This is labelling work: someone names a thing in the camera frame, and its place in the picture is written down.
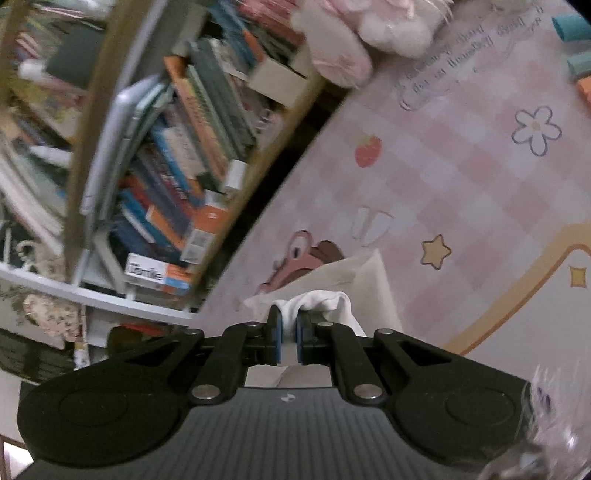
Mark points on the printed checked blanket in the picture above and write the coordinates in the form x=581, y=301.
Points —
x=461, y=184

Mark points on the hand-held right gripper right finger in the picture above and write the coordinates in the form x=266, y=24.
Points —
x=300, y=339

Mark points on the pink and white plush toy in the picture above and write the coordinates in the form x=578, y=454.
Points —
x=392, y=32

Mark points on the white shelf unit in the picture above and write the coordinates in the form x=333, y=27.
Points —
x=115, y=300

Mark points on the wooden bookshelf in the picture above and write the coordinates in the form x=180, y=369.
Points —
x=76, y=207

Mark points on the floral cloth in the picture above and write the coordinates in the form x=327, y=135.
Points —
x=46, y=314

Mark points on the white metal frame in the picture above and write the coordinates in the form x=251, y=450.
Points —
x=104, y=152

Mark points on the white garment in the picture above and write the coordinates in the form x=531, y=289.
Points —
x=323, y=300

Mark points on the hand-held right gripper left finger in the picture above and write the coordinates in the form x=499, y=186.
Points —
x=276, y=337

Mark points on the clear plastic wrap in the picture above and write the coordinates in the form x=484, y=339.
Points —
x=554, y=443

